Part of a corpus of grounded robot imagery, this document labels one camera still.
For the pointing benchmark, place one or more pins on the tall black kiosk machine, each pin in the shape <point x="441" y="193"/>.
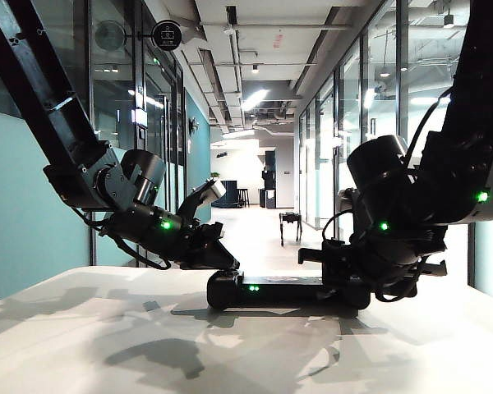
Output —
<point x="270" y="176"/>

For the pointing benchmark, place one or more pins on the dark bar counter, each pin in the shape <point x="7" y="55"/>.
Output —
<point x="231" y="195"/>

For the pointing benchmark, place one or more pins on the black quadruped robot dog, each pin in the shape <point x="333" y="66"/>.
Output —
<point x="291" y="219"/>

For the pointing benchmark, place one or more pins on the small green potted plant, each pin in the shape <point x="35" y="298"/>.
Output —
<point x="215" y="176"/>

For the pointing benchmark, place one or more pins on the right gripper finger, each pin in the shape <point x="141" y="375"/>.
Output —
<point x="312" y="255"/>

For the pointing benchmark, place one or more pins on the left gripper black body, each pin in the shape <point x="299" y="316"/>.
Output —
<point x="156" y="234"/>

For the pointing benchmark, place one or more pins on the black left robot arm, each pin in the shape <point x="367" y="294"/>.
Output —
<point x="45" y="102"/>

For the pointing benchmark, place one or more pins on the round black hanging sign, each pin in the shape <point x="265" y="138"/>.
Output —
<point x="167" y="35"/>

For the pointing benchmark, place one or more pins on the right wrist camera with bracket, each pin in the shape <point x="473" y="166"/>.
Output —
<point x="347" y="201"/>

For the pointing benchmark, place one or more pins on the black ceiling spot light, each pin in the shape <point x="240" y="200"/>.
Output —
<point x="255" y="69"/>

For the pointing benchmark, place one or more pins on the black wall lamp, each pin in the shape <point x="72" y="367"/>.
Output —
<point x="193" y="125"/>

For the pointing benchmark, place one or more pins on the long bright ceiling light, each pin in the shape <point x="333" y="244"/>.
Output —
<point x="254" y="100"/>

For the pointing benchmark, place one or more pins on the black pendant ceiling lamp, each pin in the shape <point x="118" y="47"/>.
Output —
<point x="448" y="20"/>

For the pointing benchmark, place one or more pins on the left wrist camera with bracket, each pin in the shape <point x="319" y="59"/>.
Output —
<point x="209" y="191"/>

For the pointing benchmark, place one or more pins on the dark wooden bar stool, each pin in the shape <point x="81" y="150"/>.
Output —
<point x="243" y="198"/>

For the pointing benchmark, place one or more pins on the small lit door display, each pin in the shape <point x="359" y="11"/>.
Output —
<point x="140" y="117"/>

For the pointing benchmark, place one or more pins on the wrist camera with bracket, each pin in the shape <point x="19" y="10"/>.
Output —
<point x="209" y="191"/>
<point x="347" y="201"/>

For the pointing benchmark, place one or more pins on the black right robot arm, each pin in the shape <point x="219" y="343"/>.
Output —
<point x="468" y="123"/>

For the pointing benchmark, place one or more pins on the black remote control with joysticks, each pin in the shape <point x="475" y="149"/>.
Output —
<point x="287" y="293"/>

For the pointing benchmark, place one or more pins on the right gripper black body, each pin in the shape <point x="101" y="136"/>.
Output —
<point x="386" y="267"/>

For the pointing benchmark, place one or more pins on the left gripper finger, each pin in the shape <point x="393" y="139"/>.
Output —
<point x="213" y="258"/>
<point x="211" y="233"/>

